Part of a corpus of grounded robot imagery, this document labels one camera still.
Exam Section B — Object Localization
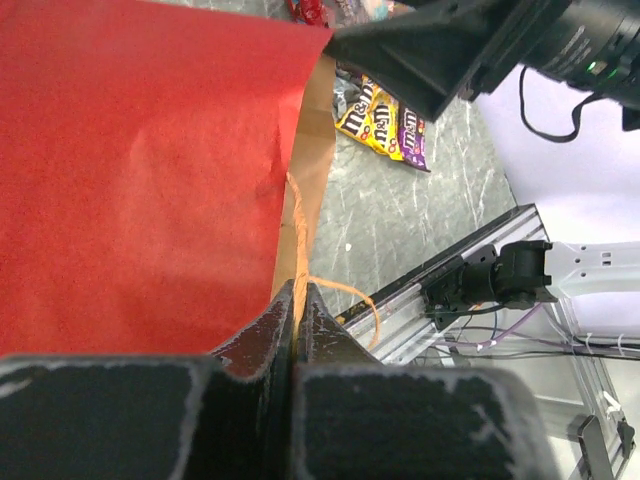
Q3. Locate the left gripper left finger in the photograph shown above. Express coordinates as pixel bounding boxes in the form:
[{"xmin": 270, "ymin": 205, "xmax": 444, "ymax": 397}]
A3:
[{"xmin": 1, "ymin": 283, "xmax": 293, "ymax": 479}]

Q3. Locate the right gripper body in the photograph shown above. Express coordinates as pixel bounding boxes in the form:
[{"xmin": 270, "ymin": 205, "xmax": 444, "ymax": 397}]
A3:
[{"xmin": 459, "ymin": 1, "xmax": 570, "ymax": 100}]

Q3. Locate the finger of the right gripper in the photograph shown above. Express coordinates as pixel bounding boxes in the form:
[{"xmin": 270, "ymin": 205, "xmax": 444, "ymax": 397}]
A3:
[{"xmin": 325, "ymin": 1, "xmax": 505, "ymax": 121}]

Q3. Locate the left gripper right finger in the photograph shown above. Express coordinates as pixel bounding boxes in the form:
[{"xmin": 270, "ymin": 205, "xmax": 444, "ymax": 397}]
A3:
[{"xmin": 292, "ymin": 285, "xmax": 555, "ymax": 479}]

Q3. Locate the yellow M&M packet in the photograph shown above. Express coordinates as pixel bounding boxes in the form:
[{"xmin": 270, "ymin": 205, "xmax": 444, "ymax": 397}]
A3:
[
  {"xmin": 334, "ymin": 75, "xmax": 379, "ymax": 147},
  {"xmin": 369, "ymin": 90, "xmax": 403, "ymax": 162}
]

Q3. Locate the red cookie snack bag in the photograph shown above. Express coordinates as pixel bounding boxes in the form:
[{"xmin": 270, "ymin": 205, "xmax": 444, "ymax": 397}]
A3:
[{"xmin": 284, "ymin": 0, "xmax": 396, "ymax": 29}]

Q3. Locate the red paper bag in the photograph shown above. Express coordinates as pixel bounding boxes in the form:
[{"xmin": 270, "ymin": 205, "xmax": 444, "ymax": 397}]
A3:
[{"xmin": 1, "ymin": 1, "xmax": 335, "ymax": 355}]

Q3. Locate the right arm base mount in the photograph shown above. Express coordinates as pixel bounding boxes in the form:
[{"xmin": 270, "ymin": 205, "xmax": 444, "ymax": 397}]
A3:
[{"xmin": 421, "ymin": 244, "xmax": 497, "ymax": 331}]

